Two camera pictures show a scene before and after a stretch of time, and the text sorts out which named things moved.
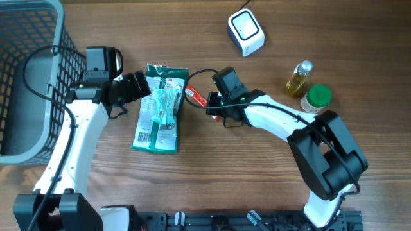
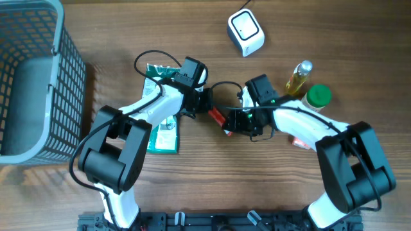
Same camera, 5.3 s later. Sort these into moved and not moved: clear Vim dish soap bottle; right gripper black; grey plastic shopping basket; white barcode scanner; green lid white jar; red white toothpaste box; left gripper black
Moved: red white toothpaste box; left gripper black; right gripper black
Not moved: white barcode scanner; grey plastic shopping basket; green lid white jar; clear Vim dish soap bottle
